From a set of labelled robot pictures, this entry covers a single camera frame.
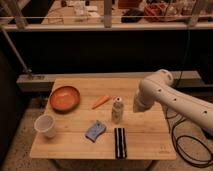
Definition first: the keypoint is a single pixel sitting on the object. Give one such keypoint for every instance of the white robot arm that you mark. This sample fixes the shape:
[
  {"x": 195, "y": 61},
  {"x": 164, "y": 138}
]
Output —
[{"x": 157, "y": 87}]

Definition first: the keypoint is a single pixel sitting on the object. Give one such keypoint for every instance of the small white bottle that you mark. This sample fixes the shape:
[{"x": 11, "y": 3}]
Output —
[{"x": 117, "y": 110}]

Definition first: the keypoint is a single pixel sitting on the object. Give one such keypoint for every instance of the orange carrot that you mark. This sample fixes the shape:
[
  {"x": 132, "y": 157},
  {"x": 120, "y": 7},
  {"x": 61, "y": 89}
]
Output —
[{"x": 100, "y": 101}]

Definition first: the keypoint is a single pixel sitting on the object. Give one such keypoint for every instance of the wooden table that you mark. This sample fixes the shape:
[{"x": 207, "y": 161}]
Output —
[{"x": 146, "y": 133}]

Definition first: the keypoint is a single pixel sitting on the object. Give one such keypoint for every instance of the orange bowl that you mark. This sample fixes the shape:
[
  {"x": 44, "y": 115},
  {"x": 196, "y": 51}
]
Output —
[{"x": 64, "y": 98}]

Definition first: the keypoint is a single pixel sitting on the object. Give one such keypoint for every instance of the blue sponge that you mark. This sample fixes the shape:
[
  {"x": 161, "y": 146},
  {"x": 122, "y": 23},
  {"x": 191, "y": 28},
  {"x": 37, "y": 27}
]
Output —
[{"x": 95, "y": 131}]

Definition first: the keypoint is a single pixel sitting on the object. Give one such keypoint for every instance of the black white striped cloth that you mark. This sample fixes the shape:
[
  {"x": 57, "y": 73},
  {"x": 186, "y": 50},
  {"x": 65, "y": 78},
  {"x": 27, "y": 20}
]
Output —
[{"x": 120, "y": 143}]

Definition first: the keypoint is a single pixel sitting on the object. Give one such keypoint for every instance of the white plastic cup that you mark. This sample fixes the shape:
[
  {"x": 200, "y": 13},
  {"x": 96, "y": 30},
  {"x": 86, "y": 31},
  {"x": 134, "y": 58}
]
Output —
[{"x": 45, "y": 125}]

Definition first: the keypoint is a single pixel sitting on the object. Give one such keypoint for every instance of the grey ledge beam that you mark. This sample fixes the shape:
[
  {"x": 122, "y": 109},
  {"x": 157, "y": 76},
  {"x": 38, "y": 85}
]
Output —
[{"x": 45, "y": 82}]

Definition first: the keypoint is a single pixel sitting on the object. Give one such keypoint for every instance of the metal railing frame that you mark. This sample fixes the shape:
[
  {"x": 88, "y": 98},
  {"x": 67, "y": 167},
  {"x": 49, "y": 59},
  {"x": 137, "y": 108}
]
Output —
[{"x": 100, "y": 36}]

